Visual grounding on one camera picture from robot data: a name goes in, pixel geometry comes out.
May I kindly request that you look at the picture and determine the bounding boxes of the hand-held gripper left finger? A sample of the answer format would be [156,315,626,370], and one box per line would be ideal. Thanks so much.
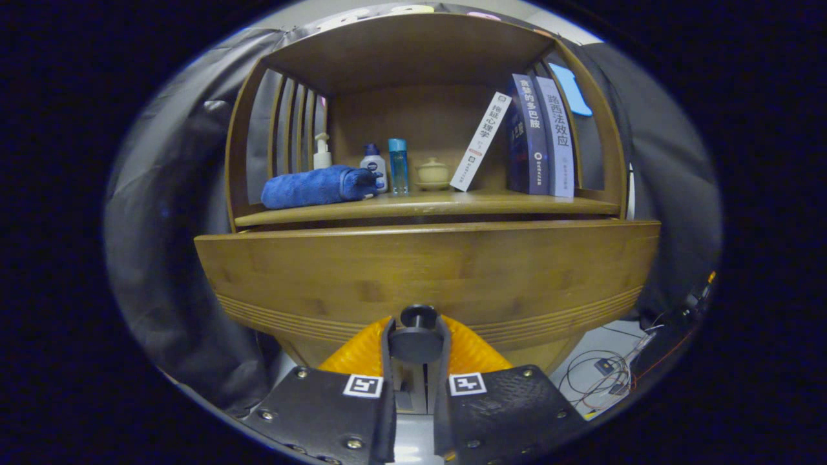
[249,315,398,465]

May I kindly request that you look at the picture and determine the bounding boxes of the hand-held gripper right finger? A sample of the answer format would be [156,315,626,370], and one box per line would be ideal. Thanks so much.
[432,314,589,465]

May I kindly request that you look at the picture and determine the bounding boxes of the wooden drawer with black knob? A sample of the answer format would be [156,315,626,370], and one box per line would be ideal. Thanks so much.
[194,220,661,375]

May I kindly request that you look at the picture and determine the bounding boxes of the wooden cabinet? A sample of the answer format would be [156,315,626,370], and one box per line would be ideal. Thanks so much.
[194,12,661,375]

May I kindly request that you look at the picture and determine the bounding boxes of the blue rolled towel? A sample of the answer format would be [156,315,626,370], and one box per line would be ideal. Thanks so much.
[261,165,383,210]

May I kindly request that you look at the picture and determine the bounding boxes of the beige lidded teacup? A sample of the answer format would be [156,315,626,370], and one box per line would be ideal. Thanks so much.
[414,157,451,192]

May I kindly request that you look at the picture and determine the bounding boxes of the clear blue bottle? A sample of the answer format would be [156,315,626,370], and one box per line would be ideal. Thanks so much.
[388,138,410,196]

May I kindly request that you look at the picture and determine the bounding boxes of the white bottle with blue cap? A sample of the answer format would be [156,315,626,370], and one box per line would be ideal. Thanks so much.
[360,143,388,193]

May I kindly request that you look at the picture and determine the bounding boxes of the white pump bottle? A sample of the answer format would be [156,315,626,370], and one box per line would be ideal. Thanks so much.
[313,132,333,171]

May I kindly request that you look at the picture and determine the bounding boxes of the dark device with orange tip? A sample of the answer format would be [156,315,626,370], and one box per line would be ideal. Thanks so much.
[672,271,718,327]

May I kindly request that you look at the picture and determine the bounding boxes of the white book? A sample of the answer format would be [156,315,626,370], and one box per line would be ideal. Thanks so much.
[450,92,512,192]

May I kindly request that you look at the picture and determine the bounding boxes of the dark blue book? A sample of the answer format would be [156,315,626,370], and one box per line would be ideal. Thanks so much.
[506,73,550,196]

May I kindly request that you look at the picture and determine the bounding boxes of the pale grey book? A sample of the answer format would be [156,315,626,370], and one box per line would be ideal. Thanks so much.
[535,76,576,198]

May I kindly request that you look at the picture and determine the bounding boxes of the tangle of cables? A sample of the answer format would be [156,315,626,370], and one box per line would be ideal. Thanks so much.
[557,316,666,414]

